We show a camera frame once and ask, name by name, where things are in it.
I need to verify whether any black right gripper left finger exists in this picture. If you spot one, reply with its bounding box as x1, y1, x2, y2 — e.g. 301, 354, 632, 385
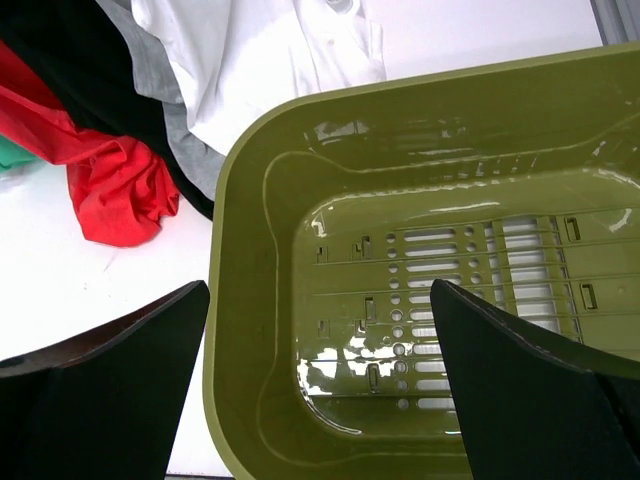
1, 280, 210, 479

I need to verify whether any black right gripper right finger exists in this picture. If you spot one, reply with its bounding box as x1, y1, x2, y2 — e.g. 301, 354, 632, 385
430, 279, 639, 479

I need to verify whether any green tank top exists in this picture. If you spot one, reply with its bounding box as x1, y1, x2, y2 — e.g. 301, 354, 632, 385
0, 137, 37, 173

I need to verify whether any red tank top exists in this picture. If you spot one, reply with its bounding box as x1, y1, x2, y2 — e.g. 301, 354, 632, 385
1, 46, 180, 247

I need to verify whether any grey tank top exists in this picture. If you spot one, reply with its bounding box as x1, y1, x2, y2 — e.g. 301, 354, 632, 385
97, 0, 224, 200

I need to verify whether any black tank top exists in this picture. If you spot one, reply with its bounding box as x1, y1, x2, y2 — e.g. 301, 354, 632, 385
1, 1, 214, 219

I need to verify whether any white tank top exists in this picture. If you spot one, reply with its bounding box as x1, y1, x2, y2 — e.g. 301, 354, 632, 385
132, 1, 386, 154

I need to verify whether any olive green plastic basket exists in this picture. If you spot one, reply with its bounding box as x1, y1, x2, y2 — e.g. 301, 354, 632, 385
203, 42, 639, 479

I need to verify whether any aluminium corner frame post right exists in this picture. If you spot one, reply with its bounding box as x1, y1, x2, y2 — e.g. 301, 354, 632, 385
590, 0, 640, 45

